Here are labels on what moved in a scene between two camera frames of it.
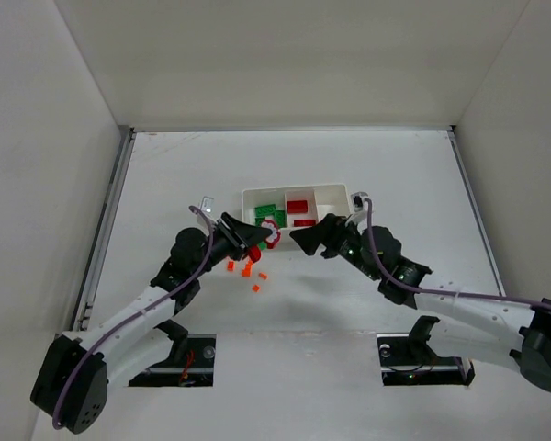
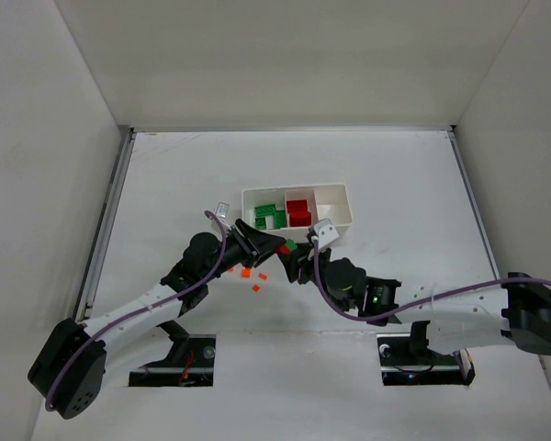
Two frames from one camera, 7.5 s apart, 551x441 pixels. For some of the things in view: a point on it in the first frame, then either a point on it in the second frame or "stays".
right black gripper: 334,235 -> 304,265
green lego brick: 265,210 stays
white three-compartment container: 289,208 stays
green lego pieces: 263,211 stays
